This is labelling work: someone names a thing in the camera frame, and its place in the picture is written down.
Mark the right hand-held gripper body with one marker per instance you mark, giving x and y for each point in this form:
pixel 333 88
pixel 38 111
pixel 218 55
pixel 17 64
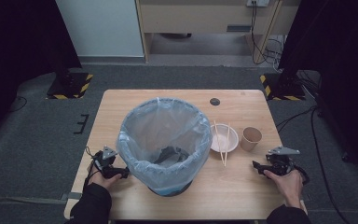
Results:
pixel 280 161

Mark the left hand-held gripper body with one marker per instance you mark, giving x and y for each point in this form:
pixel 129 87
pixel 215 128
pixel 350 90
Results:
pixel 106 161

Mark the brown paper cup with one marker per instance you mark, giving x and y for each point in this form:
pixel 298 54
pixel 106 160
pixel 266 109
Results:
pixel 251 138

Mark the wooden chopstick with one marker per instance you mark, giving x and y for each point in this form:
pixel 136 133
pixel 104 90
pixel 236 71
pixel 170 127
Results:
pixel 227 144
pixel 218 141

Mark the black trash bin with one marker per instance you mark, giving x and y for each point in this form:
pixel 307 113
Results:
pixel 172 192

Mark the bin with blue liner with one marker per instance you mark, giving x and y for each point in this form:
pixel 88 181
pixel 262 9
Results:
pixel 155 124

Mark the person's left hand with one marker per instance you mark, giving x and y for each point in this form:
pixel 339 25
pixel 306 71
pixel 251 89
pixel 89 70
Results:
pixel 101 181

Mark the person's right hand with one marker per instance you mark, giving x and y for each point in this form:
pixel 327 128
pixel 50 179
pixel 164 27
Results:
pixel 287 186

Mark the white bowl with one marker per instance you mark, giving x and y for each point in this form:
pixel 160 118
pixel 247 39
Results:
pixel 233 138

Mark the striped black stand base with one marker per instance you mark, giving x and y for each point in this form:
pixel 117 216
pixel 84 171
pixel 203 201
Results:
pixel 279 90
pixel 74 88

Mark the dark round table grommet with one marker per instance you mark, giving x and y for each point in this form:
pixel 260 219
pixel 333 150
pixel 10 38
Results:
pixel 214 101

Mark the dark curtain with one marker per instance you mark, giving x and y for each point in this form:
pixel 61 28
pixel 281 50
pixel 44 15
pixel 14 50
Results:
pixel 18 62
pixel 345 77

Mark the light wooden desk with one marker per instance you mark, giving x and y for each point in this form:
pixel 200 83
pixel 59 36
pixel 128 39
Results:
pixel 199 18

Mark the white wall outlet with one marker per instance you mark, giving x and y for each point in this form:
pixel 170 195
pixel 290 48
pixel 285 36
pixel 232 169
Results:
pixel 258 2

